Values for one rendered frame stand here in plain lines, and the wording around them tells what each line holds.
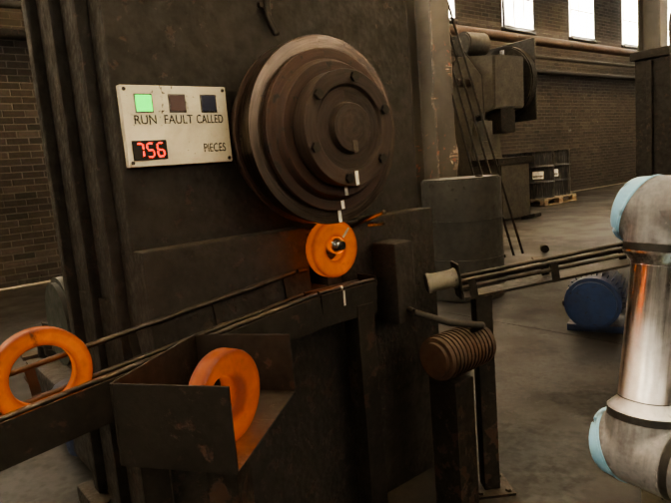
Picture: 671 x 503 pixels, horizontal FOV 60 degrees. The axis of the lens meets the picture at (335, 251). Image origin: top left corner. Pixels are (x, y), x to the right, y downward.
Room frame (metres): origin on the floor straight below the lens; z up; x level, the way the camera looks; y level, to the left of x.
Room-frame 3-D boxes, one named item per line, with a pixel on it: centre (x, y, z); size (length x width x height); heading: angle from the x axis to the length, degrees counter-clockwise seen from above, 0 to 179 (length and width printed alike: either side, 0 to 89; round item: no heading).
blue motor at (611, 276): (3.25, -1.49, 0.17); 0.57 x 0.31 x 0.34; 149
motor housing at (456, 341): (1.62, -0.33, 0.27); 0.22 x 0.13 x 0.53; 129
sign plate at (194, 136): (1.39, 0.34, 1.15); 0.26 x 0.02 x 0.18; 129
